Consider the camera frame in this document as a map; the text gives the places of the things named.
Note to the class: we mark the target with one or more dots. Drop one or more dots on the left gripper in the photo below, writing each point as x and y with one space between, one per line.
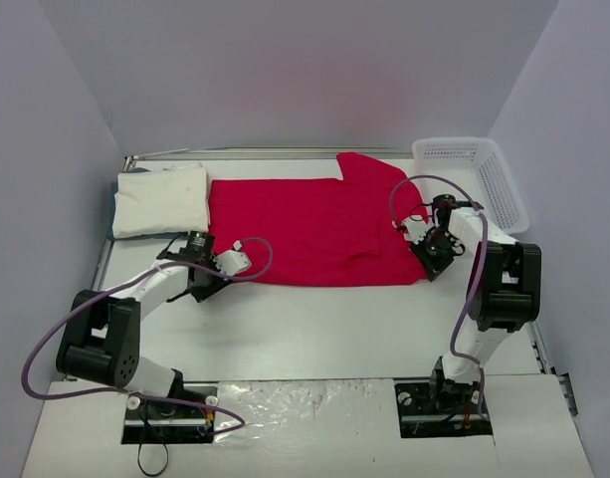
205 287

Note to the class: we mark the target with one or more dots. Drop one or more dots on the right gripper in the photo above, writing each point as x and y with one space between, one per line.
435 260

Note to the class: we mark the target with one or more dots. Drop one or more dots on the red t-shirt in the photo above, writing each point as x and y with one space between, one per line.
324 232

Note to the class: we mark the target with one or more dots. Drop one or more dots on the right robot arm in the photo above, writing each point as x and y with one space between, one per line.
503 293

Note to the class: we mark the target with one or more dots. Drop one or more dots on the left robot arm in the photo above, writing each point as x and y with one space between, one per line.
101 343

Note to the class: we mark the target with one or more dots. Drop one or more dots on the folded white t-shirt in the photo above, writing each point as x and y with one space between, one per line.
159 202

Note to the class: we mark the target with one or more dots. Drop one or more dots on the white plastic basket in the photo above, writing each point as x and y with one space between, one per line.
478 166

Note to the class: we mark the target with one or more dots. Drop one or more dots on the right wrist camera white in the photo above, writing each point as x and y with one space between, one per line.
415 229

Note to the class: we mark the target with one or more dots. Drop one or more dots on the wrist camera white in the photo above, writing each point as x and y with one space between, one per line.
232 262
415 229

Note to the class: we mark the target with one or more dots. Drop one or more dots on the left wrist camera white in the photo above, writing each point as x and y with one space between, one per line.
232 262

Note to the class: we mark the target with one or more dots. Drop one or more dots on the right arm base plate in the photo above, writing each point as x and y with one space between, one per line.
421 415

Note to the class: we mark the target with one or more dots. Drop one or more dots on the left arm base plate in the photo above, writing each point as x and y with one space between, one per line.
164 423

